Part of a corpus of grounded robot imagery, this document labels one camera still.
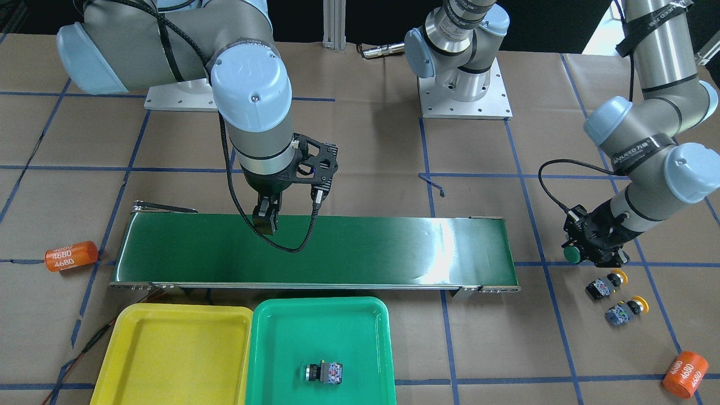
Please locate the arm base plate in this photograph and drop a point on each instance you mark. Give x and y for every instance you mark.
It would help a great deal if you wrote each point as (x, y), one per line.
(189, 96)
(460, 95)

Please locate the green conveyor belt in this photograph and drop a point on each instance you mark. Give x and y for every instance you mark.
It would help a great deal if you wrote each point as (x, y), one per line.
(172, 249)

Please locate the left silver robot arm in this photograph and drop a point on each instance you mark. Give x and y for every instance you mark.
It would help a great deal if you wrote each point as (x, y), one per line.
(457, 44)

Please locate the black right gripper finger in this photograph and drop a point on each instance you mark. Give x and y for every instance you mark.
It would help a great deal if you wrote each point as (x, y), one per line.
(265, 215)

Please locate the yellow push button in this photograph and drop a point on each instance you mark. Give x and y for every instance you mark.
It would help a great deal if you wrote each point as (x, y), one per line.
(624, 311)
(605, 286)

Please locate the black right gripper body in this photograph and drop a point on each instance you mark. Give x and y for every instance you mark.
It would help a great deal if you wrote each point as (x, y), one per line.
(269, 183)

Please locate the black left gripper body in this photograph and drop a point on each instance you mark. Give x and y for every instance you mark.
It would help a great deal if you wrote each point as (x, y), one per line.
(605, 220)

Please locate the green plastic tray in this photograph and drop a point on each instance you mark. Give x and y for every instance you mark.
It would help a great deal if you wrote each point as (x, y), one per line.
(289, 334)

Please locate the yellow plastic tray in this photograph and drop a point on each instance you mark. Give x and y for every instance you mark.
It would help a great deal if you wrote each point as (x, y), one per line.
(163, 353)

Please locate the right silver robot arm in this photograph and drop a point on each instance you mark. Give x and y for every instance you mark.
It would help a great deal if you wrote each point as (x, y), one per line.
(126, 45)

